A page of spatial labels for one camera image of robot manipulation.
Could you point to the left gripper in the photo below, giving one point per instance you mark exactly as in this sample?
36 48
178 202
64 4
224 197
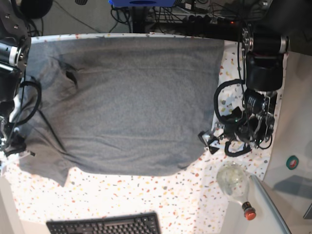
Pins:
241 134

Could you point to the black keyboard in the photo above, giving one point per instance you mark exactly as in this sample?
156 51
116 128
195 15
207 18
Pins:
146 223

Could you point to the blue box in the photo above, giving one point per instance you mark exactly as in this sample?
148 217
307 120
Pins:
142 3

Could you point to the terrazzo pattern tablecloth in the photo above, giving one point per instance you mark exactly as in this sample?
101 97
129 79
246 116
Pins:
187 202

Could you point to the black round stand base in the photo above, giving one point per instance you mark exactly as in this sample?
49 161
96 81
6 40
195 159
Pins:
35 9

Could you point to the wire rack shelf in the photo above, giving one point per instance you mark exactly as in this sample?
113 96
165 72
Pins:
182 9

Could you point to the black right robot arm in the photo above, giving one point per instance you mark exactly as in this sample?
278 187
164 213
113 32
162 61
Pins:
15 42

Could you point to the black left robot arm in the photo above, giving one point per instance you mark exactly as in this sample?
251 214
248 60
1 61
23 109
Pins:
263 40

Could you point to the clear bottle red cap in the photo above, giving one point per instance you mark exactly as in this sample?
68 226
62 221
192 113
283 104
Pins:
234 183

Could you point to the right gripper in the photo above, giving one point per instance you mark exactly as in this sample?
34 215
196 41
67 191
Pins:
12 145

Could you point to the green tape roll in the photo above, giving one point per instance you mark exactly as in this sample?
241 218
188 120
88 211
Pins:
292 162

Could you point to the grey t-shirt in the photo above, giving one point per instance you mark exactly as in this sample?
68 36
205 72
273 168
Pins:
120 106

